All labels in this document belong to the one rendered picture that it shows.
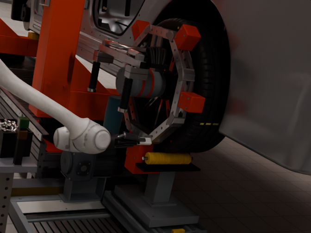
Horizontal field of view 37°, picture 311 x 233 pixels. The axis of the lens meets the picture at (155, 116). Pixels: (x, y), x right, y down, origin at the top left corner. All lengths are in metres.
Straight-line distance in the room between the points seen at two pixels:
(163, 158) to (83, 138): 0.63
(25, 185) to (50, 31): 0.85
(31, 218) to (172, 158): 0.77
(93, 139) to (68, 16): 0.95
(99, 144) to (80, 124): 0.11
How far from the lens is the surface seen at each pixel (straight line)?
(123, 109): 2.00
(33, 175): 2.81
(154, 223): 2.33
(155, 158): 2.23
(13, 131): 2.12
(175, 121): 2.05
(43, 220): 2.48
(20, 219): 2.43
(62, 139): 1.85
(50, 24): 2.46
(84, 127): 1.72
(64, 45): 2.49
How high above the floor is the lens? 1.22
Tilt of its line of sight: 13 degrees down
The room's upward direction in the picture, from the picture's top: 12 degrees clockwise
